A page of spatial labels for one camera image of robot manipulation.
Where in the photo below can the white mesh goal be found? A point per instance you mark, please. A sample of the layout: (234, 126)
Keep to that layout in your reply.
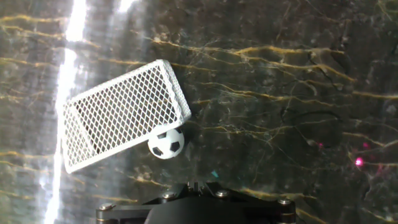
(121, 115)

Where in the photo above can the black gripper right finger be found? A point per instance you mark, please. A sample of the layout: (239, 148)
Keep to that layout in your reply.
(245, 199)

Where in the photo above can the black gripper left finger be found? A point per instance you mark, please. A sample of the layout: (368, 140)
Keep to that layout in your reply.
(149, 202)

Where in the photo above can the small black white soccer ball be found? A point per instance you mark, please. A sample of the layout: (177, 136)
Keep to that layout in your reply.
(166, 144)

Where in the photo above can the black marble pattern mat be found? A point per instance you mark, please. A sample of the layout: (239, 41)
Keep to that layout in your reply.
(280, 109)

